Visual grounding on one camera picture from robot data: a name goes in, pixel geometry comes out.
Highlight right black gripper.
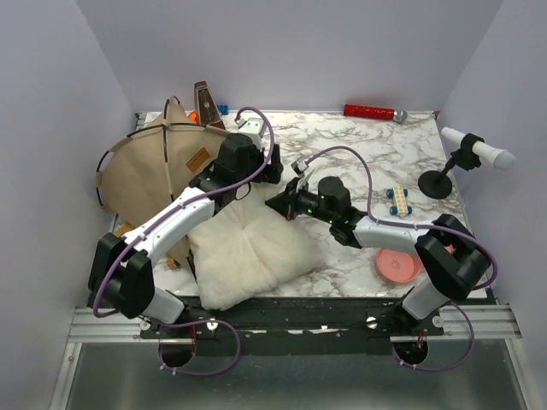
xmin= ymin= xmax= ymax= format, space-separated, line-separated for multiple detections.
xmin=265 ymin=177 xmax=335 ymax=225

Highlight white fluffy pillow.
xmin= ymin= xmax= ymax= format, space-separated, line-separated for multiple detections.
xmin=188 ymin=184 xmax=324 ymax=311

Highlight tan pet tent fabric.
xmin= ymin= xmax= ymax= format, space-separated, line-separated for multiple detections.
xmin=94 ymin=96 xmax=234 ymax=270

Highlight wooden stand frame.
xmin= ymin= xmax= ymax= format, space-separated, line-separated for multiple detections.
xmin=113 ymin=222 xmax=134 ymax=237

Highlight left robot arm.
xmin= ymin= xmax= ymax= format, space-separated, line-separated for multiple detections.
xmin=88 ymin=133 xmax=283 ymax=337

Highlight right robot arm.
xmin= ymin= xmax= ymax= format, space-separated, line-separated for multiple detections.
xmin=266 ymin=177 xmax=491 ymax=335

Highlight pink cat-ear pet bowl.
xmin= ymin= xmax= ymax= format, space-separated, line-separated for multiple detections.
xmin=375 ymin=249 xmax=423 ymax=284

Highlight blue small toy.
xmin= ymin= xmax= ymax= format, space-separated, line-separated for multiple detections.
xmin=217 ymin=104 xmax=229 ymax=115

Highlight brown wooden metronome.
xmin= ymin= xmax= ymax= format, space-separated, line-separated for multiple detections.
xmin=194 ymin=81 xmax=226 ymax=130

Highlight orange plastic cup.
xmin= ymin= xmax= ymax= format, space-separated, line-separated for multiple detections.
xmin=187 ymin=111 xmax=198 ymax=123

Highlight wooden toy car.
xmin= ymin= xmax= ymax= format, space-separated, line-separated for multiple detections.
xmin=385 ymin=184 xmax=413 ymax=218

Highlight red glitter toy microphone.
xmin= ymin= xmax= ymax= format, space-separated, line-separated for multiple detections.
xmin=343 ymin=104 xmax=408 ymax=124

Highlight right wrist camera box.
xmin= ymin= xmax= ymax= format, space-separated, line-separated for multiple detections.
xmin=291 ymin=156 xmax=314 ymax=191

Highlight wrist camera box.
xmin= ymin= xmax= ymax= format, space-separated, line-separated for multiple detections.
xmin=291 ymin=156 xmax=314 ymax=191
xmin=237 ymin=118 xmax=266 ymax=140

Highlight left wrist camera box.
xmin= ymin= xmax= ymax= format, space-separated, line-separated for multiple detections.
xmin=237 ymin=118 xmax=266 ymax=140

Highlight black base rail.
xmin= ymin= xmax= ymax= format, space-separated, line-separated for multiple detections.
xmin=140 ymin=296 xmax=444 ymax=357

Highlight white microphone on mount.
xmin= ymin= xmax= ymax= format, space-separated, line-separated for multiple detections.
xmin=418 ymin=127 xmax=516 ymax=200

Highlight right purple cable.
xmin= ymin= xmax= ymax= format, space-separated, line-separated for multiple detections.
xmin=298 ymin=145 xmax=499 ymax=372

